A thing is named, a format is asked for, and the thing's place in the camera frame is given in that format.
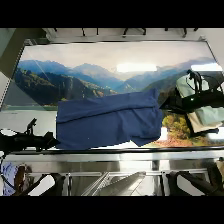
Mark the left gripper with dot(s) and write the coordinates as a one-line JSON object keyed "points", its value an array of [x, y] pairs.
{"points": [[46, 140]]}

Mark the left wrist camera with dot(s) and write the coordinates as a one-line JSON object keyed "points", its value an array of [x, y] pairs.
{"points": [[31, 126]]}

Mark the light green garment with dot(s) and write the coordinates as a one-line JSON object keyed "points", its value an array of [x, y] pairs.
{"points": [[181, 87]]}

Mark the person's hand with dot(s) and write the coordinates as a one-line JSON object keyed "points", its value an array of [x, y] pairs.
{"points": [[20, 176]]}

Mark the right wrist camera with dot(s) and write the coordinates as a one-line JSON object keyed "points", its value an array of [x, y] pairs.
{"points": [[195, 78]]}

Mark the beige garment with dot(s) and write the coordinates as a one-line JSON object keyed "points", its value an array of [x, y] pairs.
{"points": [[196, 124]]}

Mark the blue shirt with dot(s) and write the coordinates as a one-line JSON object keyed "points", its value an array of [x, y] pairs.
{"points": [[106, 120]]}

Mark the silver frame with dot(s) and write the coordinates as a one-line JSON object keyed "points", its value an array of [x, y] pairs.
{"points": [[100, 156]]}

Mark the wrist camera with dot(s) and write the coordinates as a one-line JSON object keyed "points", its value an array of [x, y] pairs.
{"points": [[31, 126], [195, 78]]}

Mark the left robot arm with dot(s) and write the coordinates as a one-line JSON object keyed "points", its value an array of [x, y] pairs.
{"points": [[16, 141]]}

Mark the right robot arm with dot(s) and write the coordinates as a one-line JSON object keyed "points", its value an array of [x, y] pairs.
{"points": [[208, 98]]}

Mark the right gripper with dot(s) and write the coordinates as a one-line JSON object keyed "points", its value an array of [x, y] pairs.
{"points": [[173, 104]]}

